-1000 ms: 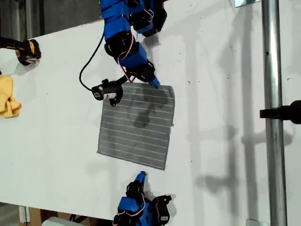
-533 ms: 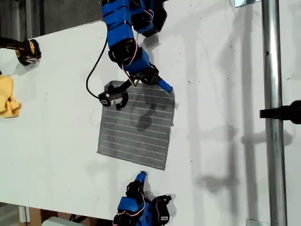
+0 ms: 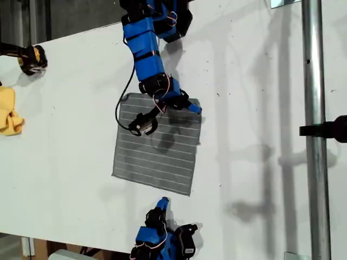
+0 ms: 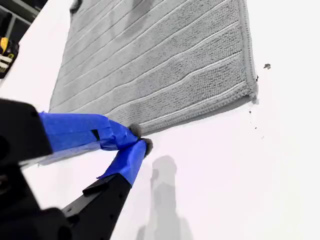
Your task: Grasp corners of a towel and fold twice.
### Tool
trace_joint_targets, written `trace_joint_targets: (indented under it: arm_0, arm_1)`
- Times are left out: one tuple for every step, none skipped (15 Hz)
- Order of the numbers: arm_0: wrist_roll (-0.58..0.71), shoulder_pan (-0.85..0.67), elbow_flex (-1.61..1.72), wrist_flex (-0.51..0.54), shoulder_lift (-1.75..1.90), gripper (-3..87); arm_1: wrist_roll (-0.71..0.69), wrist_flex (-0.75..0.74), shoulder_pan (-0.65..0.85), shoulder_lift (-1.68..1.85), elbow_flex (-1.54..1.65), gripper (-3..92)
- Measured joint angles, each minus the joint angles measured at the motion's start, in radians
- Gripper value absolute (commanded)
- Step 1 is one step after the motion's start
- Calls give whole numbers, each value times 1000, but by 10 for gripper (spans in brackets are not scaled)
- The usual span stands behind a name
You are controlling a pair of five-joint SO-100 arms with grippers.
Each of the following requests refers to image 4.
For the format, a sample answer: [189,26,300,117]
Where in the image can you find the grey striped towel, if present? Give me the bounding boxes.
[48,0,260,136]

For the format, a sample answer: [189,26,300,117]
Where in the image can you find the black yellow power drill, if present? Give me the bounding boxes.
[0,36,21,80]

